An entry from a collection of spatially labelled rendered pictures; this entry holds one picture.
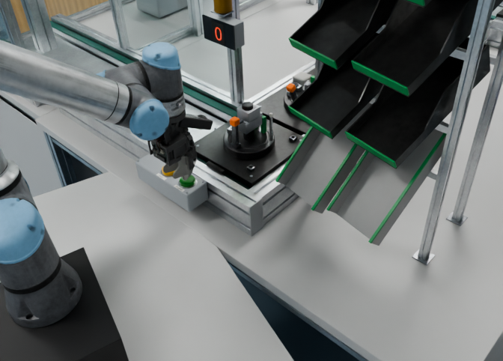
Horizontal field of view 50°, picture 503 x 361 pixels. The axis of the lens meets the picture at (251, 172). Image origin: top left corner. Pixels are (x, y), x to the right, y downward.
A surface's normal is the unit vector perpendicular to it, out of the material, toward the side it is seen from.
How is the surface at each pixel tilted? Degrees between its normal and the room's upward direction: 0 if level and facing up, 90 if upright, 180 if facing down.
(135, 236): 0
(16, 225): 6
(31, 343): 4
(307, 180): 45
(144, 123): 89
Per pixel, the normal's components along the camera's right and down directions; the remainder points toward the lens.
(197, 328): -0.04, -0.77
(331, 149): -0.59, -0.25
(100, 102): 0.56, 0.43
